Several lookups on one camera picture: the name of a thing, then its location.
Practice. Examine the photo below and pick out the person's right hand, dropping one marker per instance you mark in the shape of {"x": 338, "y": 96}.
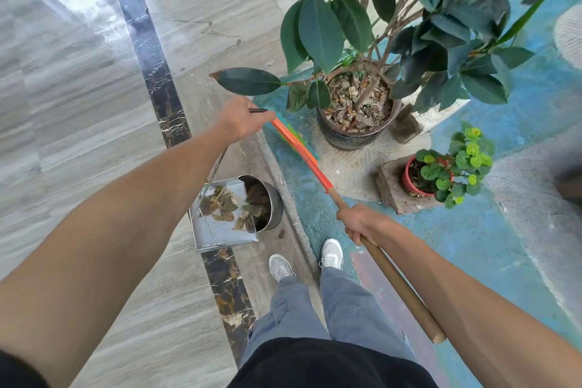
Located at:
{"x": 359, "y": 221}

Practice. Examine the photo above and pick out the person's left hand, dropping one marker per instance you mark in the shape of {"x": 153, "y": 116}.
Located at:
{"x": 238, "y": 119}

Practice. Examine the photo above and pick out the black waste bin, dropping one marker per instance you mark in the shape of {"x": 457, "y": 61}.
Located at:
{"x": 275, "y": 210}

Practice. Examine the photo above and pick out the pile of dry leaves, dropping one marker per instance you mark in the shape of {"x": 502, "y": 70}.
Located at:
{"x": 223, "y": 203}

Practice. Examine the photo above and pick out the square metal dustpan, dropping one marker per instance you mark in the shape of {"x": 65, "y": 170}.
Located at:
{"x": 218, "y": 233}

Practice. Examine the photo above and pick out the person's left forearm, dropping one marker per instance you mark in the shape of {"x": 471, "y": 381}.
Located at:
{"x": 100, "y": 242}

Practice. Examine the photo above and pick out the person's right forearm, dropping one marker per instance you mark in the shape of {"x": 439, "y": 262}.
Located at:
{"x": 477, "y": 301}

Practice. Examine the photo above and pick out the person's right white shoe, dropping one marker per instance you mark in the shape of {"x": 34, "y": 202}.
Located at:
{"x": 332, "y": 253}

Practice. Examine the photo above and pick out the person's white shoe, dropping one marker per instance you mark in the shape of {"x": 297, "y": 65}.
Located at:
{"x": 279, "y": 267}
{"x": 332, "y": 253}

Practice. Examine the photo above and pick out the person's right leg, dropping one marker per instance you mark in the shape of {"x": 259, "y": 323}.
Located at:
{"x": 359, "y": 306}

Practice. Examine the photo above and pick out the person's leg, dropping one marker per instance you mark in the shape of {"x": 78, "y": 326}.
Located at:
{"x": 286, "y": 310}
{"x": 359, "y": 306}

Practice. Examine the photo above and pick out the person's left white shoe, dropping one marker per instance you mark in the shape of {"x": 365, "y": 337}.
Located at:
{"x": 279, "y": 267}

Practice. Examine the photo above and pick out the person's left leg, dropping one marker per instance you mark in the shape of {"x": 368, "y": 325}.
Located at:
{"x": 286, "y": 310}

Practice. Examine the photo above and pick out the person's black shirt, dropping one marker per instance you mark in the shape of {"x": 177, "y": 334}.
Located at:
{"x": 327, "y": 365}

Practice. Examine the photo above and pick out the brown stone block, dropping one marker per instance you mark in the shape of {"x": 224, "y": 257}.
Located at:
{"x": 391, "y": 192}

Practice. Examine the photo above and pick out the pale round stone slab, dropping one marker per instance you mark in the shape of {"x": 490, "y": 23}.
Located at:
{"x": 350, "y": 174}

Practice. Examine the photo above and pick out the small red flower pot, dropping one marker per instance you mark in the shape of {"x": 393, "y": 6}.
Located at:
{"x": 408, "y": 183}

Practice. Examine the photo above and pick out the small dark stone block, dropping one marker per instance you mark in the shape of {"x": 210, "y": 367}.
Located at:
{"x": 404, "y": 126}

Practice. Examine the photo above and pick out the green leafy potted tree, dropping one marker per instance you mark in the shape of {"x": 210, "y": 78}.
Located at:
{"x": 320, "y": 33}

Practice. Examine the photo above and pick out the small plant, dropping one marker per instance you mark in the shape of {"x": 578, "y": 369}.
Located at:
{"x": 464, "y": 160}

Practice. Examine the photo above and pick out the white carved stone block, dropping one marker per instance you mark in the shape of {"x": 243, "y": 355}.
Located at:
{"x": 438, "y": 117}

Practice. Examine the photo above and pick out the round carved stone disc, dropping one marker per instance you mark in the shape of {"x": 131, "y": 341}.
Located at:
{"x": 570, "y": 37}

